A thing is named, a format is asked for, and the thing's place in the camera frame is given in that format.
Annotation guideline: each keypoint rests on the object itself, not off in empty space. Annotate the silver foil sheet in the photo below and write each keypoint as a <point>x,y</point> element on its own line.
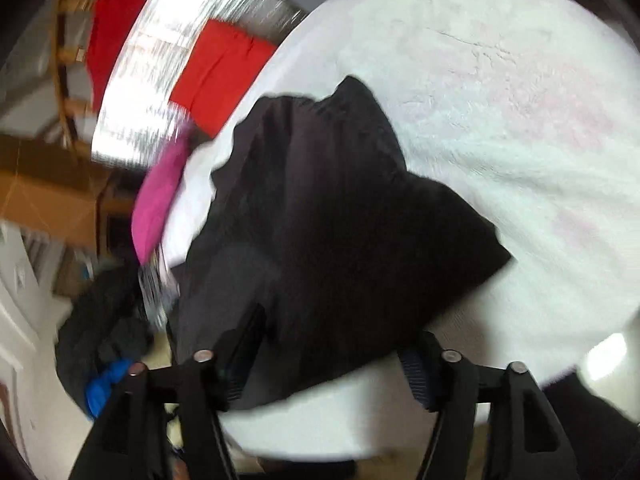
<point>165,40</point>

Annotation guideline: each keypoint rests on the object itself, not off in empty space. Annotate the grey garment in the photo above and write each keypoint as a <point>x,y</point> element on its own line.
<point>157,290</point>

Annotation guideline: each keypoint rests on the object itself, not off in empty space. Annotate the pile of dark clothes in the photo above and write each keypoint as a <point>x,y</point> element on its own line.
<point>95,320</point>

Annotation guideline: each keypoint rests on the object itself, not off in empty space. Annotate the white fleece blanket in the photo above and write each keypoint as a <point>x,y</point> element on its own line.
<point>500,110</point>

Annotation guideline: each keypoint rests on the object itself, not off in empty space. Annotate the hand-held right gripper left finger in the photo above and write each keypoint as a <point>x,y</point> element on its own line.
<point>240,360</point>

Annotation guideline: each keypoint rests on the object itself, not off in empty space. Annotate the wooden chair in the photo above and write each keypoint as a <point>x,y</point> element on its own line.
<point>65,110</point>

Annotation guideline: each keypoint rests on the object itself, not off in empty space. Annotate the blue cloth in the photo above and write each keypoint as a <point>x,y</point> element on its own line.
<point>107,385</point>

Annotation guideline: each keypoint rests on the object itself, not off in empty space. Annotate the black jacket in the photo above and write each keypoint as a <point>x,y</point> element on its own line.
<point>325,235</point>

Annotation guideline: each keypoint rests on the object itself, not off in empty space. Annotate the pink pillow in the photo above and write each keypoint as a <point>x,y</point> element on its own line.
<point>157,200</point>

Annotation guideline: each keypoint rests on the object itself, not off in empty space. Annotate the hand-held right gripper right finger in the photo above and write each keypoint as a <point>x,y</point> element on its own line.
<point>415,375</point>

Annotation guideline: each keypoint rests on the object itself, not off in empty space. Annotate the red pillow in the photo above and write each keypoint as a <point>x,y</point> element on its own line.
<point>220,75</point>

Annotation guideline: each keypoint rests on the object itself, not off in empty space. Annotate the red hanging cloth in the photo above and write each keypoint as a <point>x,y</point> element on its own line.
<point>120,15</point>

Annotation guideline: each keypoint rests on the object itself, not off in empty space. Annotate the wooden side table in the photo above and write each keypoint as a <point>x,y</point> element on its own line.
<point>107,215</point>

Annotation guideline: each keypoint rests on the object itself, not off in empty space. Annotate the person's dark clothing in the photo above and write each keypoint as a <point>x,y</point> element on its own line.
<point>595,430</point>

